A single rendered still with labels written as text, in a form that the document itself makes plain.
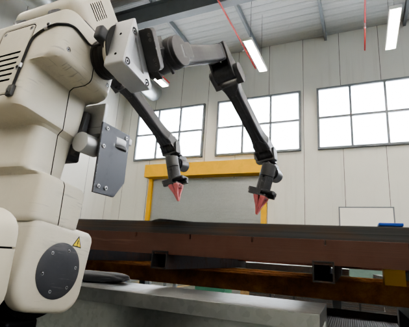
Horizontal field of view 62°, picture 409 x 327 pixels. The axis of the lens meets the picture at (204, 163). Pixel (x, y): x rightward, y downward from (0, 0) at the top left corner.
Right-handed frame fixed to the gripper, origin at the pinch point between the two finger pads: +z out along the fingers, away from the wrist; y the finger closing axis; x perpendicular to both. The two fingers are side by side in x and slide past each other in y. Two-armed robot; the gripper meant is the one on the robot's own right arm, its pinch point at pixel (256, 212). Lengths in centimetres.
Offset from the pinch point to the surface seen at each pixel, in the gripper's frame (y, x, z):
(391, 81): -35, -794, -467
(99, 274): 23, 53, 30
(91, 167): 748, -696, -47
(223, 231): -2.4, 37.2, 10.0
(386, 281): -45, 24, 10
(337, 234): -31.8, 37.0, 2.6
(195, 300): -9, 62, 25
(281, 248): -20.0, 41.5, 9.8
